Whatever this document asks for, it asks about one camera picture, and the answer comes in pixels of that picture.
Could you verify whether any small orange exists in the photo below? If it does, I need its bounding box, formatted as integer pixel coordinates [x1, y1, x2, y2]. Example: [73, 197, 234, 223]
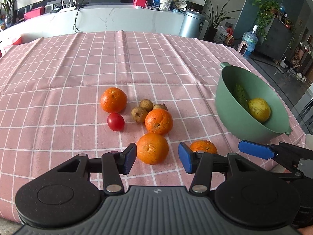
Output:
[190, 139, 218, 154]

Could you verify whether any red cherry tomato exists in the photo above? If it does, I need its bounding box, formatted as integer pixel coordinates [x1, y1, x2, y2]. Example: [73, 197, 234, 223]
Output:
[107, 113, 125, 132]

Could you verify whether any green colander bowl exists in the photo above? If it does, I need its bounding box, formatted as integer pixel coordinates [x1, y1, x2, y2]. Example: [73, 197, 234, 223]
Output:
[215, 62, 292, 143]

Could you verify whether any yellow-green pear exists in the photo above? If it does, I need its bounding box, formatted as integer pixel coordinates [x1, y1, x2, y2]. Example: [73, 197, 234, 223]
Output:
[248, 98, 271, 123]

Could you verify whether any large orange front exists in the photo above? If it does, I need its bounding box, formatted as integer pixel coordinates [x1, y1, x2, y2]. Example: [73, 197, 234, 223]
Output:
[136, 133, 169, 165]

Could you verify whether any brown longan fruit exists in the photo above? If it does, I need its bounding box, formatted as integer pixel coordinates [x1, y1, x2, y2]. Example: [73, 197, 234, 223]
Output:
[153, 104, 168, 111]
[139, 99, 154, 112]
[131, 107, 148, 123]

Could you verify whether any green cucumber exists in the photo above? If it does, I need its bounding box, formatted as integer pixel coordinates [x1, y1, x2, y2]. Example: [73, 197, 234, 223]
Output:
[233, 84, 249, 112]

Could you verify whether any pink checkered tablecloth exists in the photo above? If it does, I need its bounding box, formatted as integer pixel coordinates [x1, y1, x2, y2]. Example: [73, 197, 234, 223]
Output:
[0, 30, 306, 222]

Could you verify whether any blue water jug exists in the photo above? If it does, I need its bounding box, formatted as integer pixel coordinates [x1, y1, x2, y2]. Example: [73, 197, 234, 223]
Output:
[242, 25, 258, 59]

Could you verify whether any dark grey sideboard cabinet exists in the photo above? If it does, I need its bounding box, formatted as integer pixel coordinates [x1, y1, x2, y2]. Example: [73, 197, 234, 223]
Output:
[256, 18, 293, 60]

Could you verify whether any white plastic bag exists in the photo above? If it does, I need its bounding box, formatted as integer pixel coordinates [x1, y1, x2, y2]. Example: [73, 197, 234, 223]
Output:
[213, 25, 228, 43]

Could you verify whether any silver trash bin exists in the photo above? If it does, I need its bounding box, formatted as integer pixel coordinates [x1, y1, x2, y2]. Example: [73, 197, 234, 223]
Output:
[179, 11, 206, 38]

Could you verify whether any tall leaf potted plant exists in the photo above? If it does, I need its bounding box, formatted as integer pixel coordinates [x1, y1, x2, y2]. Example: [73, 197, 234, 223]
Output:
[202, 0, 241, 42]

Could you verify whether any hanging ivy plant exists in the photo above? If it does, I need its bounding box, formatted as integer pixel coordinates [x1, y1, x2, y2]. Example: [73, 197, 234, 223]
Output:
[248, 0, 280, 40]

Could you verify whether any white wifi router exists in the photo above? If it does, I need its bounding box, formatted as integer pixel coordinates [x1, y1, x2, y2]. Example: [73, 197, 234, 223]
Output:
[60, 0, 78, 12]

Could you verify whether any red box on cabinet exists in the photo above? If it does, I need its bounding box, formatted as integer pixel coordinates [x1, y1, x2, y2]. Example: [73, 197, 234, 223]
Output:
[133, 0, 148, 9]

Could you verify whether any pink red flat box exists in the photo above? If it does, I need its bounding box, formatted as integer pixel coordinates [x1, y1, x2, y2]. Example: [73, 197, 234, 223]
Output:
[24, 6, 45, 20]

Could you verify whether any left green potted plant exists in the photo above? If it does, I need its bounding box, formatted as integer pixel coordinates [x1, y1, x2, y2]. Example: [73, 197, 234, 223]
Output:
[1, 0, 17, 28]

